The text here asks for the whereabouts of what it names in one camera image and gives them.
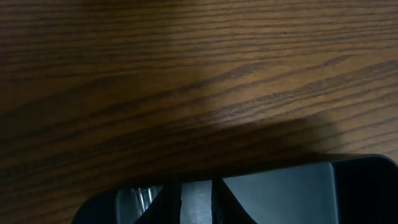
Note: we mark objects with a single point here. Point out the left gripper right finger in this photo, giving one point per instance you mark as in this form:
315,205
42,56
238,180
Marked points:
225,208

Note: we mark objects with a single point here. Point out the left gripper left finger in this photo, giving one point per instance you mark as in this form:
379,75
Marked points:
168,208

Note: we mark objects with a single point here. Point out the clear test tube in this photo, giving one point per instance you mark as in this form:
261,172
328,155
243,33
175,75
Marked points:
144,197

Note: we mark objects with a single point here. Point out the black tray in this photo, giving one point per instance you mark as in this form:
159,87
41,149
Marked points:
280,193

